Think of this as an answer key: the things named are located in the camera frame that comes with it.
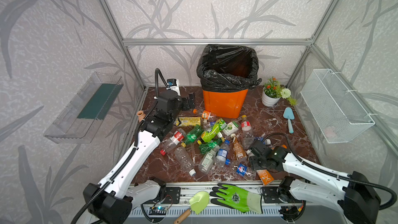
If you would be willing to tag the clear unlabelled white cap bottle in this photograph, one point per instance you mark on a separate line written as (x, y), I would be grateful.
(185, 161)

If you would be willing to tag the peach ceramic vase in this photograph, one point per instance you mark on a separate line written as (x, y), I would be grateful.
(141, 115)

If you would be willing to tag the orange trash bin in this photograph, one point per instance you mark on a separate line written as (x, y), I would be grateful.
(224, 104)

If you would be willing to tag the red label yellow cap bottle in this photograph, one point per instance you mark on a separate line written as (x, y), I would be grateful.
(247, 133)

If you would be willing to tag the bright green label bottle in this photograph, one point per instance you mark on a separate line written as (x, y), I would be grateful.
(210, 133)

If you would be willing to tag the small circuit board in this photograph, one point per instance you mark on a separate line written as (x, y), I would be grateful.
(158, 210)

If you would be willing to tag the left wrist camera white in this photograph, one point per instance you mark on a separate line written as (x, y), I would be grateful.
(174, 85)

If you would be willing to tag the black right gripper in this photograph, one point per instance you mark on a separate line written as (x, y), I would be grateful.
(256, 154)

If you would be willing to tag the white wire mesh basket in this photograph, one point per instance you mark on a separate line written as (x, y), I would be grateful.
(338, 113)

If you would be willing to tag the orange cap bottle near bin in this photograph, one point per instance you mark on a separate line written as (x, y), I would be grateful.
(206, 115)

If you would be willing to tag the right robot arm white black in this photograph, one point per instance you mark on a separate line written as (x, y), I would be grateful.
(349, 194)

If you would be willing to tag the crushed Pepsi bottle front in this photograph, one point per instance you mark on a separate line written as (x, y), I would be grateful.
(240, 169)

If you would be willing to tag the clear bottle red label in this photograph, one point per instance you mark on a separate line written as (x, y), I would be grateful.
(173, 141)

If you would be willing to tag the pale green label bottle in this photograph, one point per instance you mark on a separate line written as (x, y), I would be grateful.
(208, 160)

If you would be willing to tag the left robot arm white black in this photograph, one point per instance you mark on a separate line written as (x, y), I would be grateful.
(111, 200)

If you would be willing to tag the dark green Sprite bottle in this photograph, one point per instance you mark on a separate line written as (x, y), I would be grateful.
(193, 135)

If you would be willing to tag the yellow label tea bottle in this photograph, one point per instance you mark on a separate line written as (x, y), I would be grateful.
(187, 121)

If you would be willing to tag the white green lime drink bottle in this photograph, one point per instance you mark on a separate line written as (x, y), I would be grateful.
(231, 128)

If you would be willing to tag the blue cap water bottle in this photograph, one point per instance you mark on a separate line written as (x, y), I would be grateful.
(222, 153)

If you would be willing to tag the green work glove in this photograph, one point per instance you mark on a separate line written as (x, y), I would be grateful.
(231, 196)

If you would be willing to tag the clear acrylic wall shelf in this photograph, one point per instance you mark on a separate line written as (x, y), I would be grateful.
(79, 122)

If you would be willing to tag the white pot with flowers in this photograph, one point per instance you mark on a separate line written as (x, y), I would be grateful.
(273, 91)

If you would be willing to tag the amber tea bottle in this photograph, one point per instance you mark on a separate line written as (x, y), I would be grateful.
(239, 152)

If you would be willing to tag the blue label water bottle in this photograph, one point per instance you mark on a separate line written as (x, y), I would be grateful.
(263, 140)

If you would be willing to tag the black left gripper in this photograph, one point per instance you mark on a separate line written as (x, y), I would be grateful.
(189, 102)

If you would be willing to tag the light green garden trowel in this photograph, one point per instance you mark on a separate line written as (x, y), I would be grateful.
(197, 204)

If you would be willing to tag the orange white label juice bottle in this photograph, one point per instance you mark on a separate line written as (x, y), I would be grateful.
(265, 176)

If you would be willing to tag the small green soda bottle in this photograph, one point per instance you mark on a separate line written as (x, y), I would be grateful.
(206, 147)

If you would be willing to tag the black bin liner bag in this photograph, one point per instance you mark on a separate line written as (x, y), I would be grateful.
(228, 68)

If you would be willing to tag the light blue garden trowel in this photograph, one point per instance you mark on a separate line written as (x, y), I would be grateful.
(289, 115)

